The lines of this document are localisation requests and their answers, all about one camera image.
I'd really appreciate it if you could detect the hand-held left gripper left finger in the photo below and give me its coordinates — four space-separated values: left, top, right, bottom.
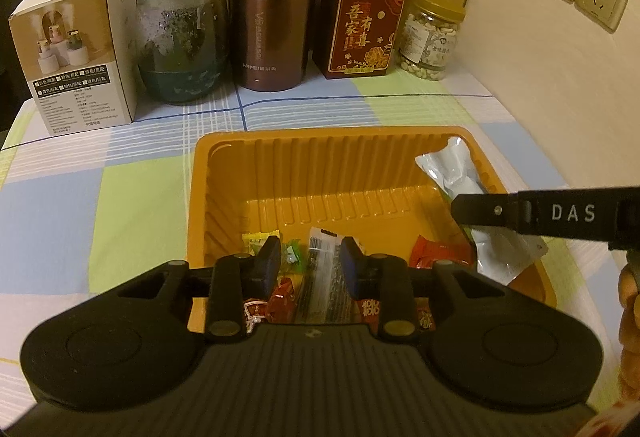
117 234 282 343

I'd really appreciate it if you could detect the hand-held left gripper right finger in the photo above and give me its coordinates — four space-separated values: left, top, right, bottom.
340 236 516 343

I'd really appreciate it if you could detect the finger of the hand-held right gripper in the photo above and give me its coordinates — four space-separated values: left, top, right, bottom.
450 191 533 234

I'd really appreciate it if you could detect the yellow candy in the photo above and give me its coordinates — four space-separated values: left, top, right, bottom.
242 232 271 260

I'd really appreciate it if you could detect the crinkled red gold snack packet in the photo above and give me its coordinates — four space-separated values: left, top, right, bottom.
265 276 296 324

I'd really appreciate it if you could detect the grey clear snack packet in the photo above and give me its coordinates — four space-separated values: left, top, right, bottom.
295 226 357 324

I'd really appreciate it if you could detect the small red snack packet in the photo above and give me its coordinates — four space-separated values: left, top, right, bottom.
242 299 268 335

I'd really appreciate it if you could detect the long silver green snack packet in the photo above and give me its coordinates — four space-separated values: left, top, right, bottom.
414 136 548 287

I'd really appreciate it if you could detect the orange plastic tray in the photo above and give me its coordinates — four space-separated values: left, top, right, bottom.
186 126 557 335

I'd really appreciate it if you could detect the person's right hand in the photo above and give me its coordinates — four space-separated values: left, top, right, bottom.
618 262 640 399

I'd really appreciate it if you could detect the clear plastic nut jar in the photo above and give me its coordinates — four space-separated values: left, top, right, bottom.
396 0 466 81

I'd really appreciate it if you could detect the red white cloth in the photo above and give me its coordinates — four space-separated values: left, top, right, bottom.
597 399 640 437

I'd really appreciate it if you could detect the red gold gift box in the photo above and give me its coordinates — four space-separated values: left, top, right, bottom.
312 0 415 79

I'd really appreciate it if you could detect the green glass jar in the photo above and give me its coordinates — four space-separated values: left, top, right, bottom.
136 0 231 105

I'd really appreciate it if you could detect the brown metal thermos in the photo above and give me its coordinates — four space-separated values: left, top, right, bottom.
228 0 320 92

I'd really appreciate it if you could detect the white cardboard product box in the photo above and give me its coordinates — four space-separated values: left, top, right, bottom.
9 0 138 136

